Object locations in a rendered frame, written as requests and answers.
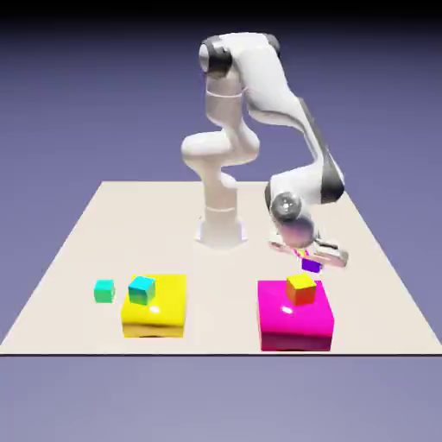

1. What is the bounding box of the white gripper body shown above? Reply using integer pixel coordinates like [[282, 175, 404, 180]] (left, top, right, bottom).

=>
[[268, 239, 349, 269]]

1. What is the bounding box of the small purple cube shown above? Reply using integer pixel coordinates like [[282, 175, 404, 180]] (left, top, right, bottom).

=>
[[300, 257, 323, 275]]

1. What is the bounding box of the small orange cube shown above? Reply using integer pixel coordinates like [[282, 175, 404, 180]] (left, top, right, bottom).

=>
[[285, 274, 318, 307]]

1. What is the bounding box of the small cyan cube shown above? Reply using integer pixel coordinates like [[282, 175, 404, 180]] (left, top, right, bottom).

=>
[[127, 275, 157, 306]]

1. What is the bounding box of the small green cube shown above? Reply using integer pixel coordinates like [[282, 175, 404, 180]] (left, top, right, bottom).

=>
[[93, 279, 116, 304]]

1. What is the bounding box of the large magenta box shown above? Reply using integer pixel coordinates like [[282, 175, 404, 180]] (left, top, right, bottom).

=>
[[256, 279, 335, 352]]

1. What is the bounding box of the large yellow box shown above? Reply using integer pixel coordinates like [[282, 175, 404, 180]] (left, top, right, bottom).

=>
[[120, 274, 188, 339]]

